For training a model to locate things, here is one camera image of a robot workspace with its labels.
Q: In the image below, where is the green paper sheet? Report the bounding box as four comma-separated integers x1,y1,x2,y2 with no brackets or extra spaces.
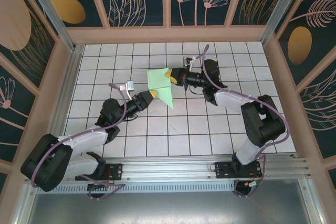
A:
146,68,175,110

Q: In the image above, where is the grey metal sheet shelf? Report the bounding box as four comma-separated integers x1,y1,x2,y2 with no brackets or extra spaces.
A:
19,178,322,224

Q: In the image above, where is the long aluminium mounting rail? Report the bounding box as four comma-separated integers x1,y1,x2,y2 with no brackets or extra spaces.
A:
25,157,310,183

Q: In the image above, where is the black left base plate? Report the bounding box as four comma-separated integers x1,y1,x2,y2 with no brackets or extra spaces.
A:
103,163,124,182

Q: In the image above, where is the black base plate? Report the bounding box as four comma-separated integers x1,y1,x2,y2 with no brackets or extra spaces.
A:
103,163,124,182
214,161,262,179

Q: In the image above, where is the aluminium side rail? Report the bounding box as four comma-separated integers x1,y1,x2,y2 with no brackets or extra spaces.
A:
41,45,85,162

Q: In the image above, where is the slotted grey cable duct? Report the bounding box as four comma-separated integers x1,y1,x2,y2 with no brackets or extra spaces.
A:
36,183,237,193

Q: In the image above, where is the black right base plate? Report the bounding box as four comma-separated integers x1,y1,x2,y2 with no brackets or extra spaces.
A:
214,161,262,179

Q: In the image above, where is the aluminium corner post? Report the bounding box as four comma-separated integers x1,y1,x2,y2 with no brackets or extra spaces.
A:
259,0,308,44
20,0,77,51

